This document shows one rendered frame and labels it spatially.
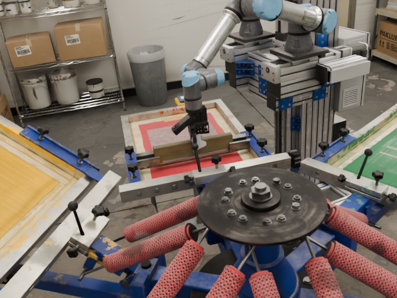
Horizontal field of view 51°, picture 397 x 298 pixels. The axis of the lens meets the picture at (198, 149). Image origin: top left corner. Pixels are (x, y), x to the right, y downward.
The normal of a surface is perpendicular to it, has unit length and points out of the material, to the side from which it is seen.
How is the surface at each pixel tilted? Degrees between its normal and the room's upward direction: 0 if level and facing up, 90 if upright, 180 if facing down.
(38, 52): 91
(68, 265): 0
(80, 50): 90
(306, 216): 0
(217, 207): 0
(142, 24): 90
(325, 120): 90
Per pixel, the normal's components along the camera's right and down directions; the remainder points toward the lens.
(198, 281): -0.09, -0.88
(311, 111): 0.41, 0.40
